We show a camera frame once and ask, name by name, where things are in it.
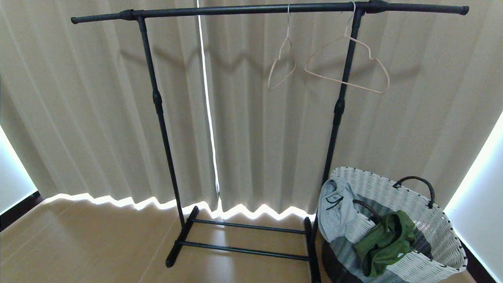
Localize pink clothes hanger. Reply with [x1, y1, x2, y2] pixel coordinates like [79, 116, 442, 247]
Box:
[305, 2, 390, 94]
[268, 4, 296, 90]

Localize green printed sleeveless shirt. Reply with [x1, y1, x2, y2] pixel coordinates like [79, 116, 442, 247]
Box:
[355, 210, 417, 277]

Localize black clothes rack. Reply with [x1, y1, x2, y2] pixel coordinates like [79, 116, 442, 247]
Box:
[71, 0, 470, 283]

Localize white laundry basket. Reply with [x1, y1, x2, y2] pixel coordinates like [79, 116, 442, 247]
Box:
[316, 167, 468, 283]

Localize pale grey shorts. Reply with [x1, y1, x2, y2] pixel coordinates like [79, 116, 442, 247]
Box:
[318, 179, 372, 242]

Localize beige curtain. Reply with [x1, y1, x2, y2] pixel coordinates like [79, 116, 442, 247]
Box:
[0, 0, 503, 221]

